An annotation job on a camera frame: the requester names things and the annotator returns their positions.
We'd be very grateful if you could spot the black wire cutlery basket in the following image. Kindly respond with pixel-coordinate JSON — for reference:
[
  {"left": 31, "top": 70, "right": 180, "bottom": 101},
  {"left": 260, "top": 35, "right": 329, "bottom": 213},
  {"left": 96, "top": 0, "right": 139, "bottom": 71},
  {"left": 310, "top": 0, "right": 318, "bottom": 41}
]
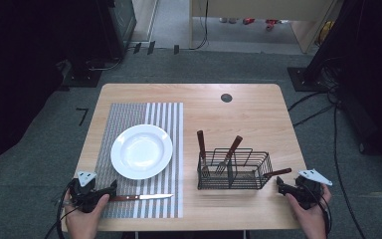
[{"left": 196, "top": 147, "right": 275, "bottom": 191}]

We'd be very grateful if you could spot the person's right hand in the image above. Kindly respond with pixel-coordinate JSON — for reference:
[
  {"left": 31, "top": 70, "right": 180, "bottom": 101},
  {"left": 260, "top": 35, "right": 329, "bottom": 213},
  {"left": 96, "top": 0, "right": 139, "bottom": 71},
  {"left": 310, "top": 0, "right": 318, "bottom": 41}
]
[{"left": 285, "top": 183, "right": 333, "bottom": 239}]

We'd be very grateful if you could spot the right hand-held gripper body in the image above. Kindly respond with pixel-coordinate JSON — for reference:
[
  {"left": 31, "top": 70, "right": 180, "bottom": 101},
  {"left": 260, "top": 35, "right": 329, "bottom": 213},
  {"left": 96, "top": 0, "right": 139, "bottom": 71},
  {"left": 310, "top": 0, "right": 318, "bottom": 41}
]
[{"left": 290, "top": 168, "right": 333, "bottom": 211}]

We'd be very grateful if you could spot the white round plate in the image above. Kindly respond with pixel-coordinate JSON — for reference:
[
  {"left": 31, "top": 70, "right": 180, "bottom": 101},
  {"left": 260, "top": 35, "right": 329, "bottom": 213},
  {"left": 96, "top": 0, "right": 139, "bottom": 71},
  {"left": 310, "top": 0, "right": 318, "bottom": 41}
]
[{"left": 109, "top": 123, "right": 174, "bottom": 181}]

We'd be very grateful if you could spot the long black floor cable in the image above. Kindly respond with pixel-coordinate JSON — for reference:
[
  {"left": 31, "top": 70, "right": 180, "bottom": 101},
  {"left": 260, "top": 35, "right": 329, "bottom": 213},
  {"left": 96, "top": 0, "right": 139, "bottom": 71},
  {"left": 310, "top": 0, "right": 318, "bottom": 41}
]
[{"left": 331, "top": 105, "right": 368, "bottom": 239}]

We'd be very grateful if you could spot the wooden-handled utensil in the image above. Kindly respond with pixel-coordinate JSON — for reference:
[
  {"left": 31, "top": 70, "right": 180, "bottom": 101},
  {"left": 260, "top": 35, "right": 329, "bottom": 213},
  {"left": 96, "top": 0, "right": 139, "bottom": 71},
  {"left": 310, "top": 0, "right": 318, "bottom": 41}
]
[{"left": 262, "top": 167, "right": 293, "bottom": 179}]

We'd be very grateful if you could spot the grey striped placemat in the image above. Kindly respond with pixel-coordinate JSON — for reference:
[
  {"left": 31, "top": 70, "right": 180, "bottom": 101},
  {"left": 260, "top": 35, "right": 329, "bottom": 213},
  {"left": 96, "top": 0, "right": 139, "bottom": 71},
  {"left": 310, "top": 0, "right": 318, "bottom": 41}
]
[{"left": 94, "top": 102, "right": 185, "bottom": 220}]

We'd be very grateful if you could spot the black hanging cable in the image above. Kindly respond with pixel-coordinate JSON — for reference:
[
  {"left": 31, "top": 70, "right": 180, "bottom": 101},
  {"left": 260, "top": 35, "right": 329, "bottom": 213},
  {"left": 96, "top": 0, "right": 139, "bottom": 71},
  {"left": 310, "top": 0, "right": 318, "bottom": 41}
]
[{"left": 189, "top": 0, "right": 211, "bottom": 52}]

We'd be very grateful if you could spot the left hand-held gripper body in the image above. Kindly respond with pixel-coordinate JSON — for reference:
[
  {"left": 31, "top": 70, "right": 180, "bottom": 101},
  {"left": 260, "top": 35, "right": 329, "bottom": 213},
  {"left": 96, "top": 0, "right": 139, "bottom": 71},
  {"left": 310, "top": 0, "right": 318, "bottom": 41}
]
[{"left": 68, "top": 170, "right": 104, "bottom": 214}]

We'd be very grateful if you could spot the right hand-held gripper cable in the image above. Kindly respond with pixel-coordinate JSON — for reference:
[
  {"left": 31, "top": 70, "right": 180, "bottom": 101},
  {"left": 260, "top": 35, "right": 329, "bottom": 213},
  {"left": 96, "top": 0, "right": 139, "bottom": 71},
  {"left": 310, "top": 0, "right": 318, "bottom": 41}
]
[{"left": 302, "top": 182, "right": 333, "bottom": 239}]

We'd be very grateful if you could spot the person's left hand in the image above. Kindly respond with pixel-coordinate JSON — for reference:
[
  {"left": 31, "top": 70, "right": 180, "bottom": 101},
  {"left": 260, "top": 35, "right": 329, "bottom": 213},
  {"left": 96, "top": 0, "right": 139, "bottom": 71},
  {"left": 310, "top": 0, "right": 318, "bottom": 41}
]
[{"left": 63, "top": 191, "right": 110, "bottom": 239}]

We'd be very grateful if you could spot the dark cabinet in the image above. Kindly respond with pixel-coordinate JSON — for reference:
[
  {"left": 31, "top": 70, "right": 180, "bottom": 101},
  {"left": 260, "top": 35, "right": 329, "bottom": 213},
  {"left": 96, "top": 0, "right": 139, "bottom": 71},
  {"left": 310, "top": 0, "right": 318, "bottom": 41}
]
[{"left": 96, "top": 0, "right": 138, "bottom": 61}]

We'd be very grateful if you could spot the wooden-handled fork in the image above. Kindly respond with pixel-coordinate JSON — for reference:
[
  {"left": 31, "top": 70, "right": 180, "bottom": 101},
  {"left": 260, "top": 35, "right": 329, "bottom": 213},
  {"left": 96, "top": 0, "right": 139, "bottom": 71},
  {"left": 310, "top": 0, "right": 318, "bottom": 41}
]
[
  {"left": 214, "top": 134, "right": 244, "bottom": 176},
  {"left": 196, "top": 129, "right": 211, "bottom": 179}
]

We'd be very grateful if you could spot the left hand-held gripper cable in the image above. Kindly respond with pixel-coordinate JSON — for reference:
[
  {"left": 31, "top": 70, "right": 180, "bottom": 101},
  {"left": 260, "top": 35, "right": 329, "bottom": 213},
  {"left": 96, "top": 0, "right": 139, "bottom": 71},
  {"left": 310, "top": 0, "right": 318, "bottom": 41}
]
[{"left": 44, "top": 180, "right": 81, "bottom": 239}]

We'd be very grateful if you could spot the hand-held gripper cable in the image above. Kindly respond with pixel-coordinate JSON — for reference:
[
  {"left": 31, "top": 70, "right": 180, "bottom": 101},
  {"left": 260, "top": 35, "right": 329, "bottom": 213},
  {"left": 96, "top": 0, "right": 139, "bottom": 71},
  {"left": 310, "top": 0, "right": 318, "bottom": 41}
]
[
  {"left": 44, "top": 180, "right": 81, "bottom": 239},
  {"left": 302, "top": 182, "right": 333, "bottom": 239}
]

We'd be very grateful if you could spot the wooden-handled table knife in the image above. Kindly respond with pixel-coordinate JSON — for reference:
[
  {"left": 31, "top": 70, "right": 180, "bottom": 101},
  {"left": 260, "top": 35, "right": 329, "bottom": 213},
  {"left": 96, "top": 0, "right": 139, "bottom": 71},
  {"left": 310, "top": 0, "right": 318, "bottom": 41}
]
[{"left": 108, "top": 193, "right": 175, "bottom": 202}]

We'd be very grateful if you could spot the black stand base plate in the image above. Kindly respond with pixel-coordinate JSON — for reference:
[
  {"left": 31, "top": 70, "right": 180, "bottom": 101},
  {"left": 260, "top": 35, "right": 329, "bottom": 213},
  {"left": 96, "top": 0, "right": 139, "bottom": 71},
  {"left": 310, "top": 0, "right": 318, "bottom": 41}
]
[
  {"left": 62, "top": 65, "right": 103, "bottom": 89},
  {"left": 286, "top": 67, "right": 327, "bottom": 93}
]

